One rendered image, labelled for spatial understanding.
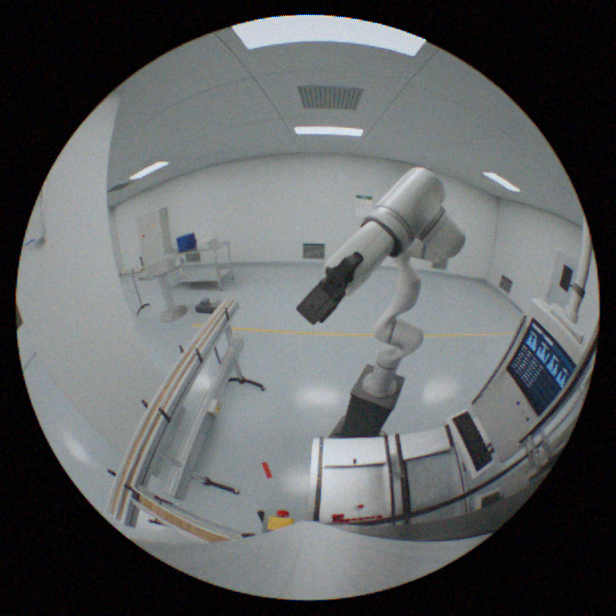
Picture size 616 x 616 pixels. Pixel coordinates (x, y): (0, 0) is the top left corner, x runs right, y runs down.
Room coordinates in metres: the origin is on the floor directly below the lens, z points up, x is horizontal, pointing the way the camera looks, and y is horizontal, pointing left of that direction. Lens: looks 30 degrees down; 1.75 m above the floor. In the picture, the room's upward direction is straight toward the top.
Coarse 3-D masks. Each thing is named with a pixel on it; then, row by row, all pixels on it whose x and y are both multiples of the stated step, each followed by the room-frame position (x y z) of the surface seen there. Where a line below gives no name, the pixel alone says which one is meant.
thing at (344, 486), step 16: (336, 464) 0.24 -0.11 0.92; (352, 464) 0.23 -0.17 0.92; (368, 464) 0.22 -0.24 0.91; (384, 464) 0.22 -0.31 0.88; (336, 480) 0.17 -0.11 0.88; (352, 480) 0.16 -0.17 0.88; (368, 480) 0.15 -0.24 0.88; (384, 480) 0.14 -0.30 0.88; (336, 496) 0.10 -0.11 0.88; (352, 496) 0.09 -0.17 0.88; (368, 496) 0.08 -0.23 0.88; (384, 496) 0.06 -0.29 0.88; (320, 512) 0.03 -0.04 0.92; (336, 512) 0.02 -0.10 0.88; (352, 512) 0.01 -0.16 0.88; (368, 512) 0.00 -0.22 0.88; (384, 512) -0.02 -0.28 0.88
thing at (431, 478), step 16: (448, 448) 0.20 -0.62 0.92; (416, 464) 0.18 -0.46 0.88; (432, 464) 0.15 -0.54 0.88; (448, 464) 0.12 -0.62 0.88; (416, 480) 0.10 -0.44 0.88; (432, 480) 0.07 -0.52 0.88; (448, 480) 0.04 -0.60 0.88; (416, 496) 0.02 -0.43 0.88; (432, 496) -0.01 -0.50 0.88; (448, 496) -0.05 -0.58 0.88
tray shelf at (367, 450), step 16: (416, 432) 0.35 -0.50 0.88; (432, 432) 0.32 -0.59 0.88; (336, 448) 0.33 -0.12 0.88; (352, 448) 0.32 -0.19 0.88; (368, 448) 0.31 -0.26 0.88; (384, 448) 0.30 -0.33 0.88; (416, 448) 0.26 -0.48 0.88; (432, 448) 0.24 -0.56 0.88; (400, 480) 0.12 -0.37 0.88; (464, 480) -0.01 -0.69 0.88; (320, 496) 0.10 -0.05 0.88; (400, 496) 0.04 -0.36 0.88; (400, 512) -0.04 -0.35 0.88
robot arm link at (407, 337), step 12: (396, 324) 0.67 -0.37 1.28; (408, 324) 0.66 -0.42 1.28; (396, 336) 0.64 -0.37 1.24; (408, 336) 0.62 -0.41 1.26; (420, 336) 0.61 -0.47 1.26; (384, 348) 0.71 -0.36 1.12; (396, 348) 0.67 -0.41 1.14; (408, 348) 0.60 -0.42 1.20; (384, 360) 0.65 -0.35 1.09; (396, 360) 0.62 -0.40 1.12
